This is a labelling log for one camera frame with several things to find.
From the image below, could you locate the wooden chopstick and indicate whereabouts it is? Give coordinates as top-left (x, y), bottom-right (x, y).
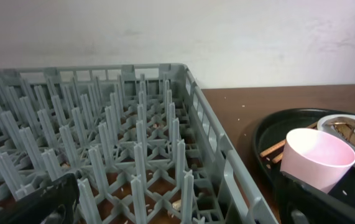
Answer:
top-left (272, 152), bottom-right (283, 164)
top-left (259, 121), bottom-right (318, 158)

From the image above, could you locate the pink plastic cup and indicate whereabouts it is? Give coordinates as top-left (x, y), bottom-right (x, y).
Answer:
top-left (280, 128), bottom-right (355, 193)

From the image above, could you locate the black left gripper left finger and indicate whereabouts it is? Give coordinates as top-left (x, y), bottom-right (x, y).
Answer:
top-left (0, 173), bottom-right (80, 224)

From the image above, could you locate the grey dishwasher rack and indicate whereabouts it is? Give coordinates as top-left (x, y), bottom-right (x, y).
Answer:
top-left (0, 64), bottom-right (276, 223)

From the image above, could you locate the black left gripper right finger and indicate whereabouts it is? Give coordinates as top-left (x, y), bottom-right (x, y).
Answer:
top-left (273, 170), bottom-right (355, 223)

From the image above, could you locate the round black tray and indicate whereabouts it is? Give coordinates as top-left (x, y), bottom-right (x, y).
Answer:
top-left (252, 108), bottom-right (355, 201)

